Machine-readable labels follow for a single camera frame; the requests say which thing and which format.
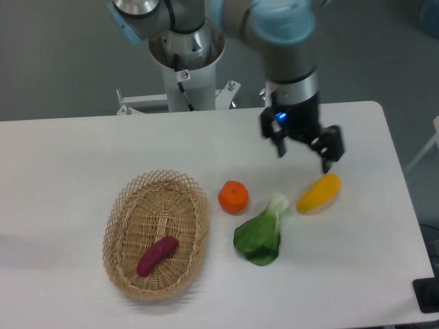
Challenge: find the oval wicker basket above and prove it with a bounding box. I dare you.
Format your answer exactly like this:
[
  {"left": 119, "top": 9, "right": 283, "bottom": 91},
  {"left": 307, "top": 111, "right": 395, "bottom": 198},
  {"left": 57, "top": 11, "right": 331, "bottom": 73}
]
[{"left": 102, "top": 170, "right": 209, "bottom": 301}]

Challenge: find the white metal base frame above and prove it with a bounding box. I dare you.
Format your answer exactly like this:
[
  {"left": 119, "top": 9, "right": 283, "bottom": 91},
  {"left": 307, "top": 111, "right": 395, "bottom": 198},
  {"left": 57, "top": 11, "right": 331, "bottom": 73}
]
[{"left": 116, "top": 80, "right": 241, "bottom": 115}]

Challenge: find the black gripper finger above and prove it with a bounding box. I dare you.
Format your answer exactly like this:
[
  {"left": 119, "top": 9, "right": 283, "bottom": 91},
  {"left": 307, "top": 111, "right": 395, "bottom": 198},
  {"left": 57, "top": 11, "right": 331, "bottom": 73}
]
[
  {"left": 260, "top": 106, "right": 287, "bottom": 158},
  {"left": 309, "top": 125, "right": 345, "bottom": 173}
]

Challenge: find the green bok choy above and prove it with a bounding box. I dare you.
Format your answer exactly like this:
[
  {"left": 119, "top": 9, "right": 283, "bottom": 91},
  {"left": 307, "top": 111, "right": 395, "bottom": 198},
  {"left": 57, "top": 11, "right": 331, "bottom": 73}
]
[{"left": 233, "top": 193, "right": 289, "bottom": 267}]

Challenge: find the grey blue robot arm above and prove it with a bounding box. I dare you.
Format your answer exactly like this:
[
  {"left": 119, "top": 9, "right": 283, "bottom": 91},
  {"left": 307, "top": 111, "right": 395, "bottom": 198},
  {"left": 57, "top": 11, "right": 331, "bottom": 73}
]
[{"left": 107, "top": 1, "right": 345, "bottom": 173}]

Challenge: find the yellow mango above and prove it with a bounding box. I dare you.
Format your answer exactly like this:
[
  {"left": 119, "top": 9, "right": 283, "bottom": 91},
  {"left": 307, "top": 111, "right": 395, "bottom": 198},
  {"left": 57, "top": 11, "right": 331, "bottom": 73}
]
[{"left": 296, "top": 173, "right": 342, "bottom": 214}]

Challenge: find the black device at table edge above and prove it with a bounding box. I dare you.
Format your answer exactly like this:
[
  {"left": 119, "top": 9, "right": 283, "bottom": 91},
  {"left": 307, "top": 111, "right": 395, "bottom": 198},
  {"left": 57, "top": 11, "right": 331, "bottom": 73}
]
[{"left": 412, "top": 278, "right": 438, "bottom": 314}]

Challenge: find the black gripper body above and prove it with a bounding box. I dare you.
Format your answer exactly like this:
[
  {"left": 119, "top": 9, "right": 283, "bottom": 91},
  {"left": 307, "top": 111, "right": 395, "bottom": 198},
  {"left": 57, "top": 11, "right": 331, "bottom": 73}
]
[{"left": 270, "top": 92, "right": 321, "bottom": 144}]

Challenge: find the purple sweet potato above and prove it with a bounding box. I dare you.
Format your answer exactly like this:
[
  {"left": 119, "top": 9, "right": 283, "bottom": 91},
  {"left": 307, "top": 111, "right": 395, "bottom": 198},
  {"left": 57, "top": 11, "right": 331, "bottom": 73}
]
[{"left": 137, "top": 236, "right": 179, "bottom": 276}]

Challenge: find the white furniture leg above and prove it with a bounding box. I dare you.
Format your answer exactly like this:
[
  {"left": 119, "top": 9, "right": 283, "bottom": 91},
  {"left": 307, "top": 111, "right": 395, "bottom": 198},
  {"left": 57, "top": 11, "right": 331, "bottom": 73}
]
[{"left": 403, "top": 117, "right": 439, "bottom": 175}]

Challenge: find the orange tangerine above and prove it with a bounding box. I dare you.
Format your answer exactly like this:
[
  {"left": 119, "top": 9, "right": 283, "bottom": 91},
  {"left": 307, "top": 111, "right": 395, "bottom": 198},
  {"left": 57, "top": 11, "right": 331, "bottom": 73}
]
[{"left": 217, "top": 180, "right": 249, "bottom": 214}]

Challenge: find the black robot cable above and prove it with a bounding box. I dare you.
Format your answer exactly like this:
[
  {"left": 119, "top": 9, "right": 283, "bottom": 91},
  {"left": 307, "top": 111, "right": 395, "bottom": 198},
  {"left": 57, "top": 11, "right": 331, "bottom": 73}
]
[{"left": 173, "top": 53, "right": 195, "bottom": 112}]

